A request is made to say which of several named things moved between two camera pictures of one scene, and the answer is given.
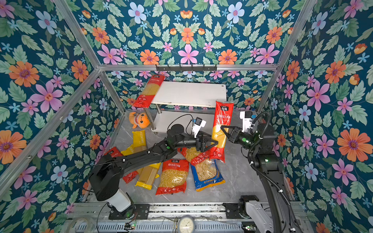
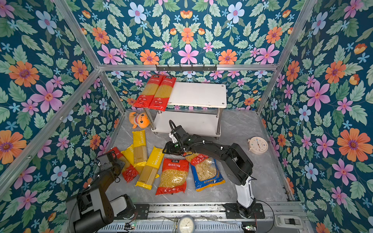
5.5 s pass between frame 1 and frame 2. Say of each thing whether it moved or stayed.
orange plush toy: stayed
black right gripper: moved
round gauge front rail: stayed
